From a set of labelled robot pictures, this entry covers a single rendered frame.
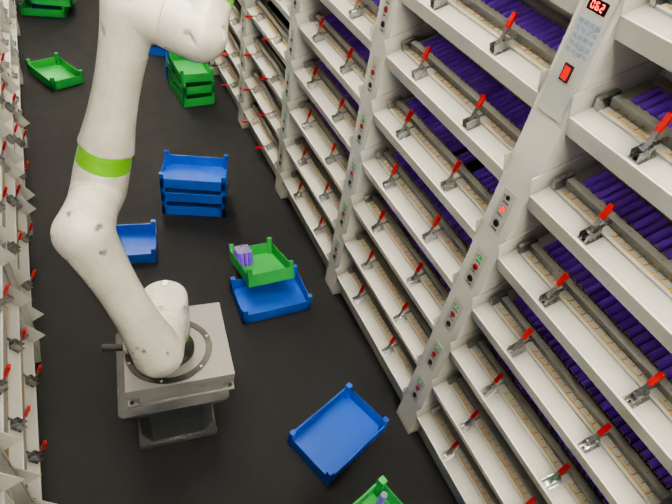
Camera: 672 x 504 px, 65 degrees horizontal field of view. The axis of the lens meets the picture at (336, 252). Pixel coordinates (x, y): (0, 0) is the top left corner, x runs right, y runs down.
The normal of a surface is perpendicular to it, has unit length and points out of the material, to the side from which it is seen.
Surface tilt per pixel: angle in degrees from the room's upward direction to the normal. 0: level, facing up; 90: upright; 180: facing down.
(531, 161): 90
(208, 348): 5
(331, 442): 0
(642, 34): 111
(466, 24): 21
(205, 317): 5
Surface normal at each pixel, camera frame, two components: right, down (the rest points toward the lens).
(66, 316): 0.15, -0.72
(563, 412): -0.18, -0.61
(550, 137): -0.90, 0.18
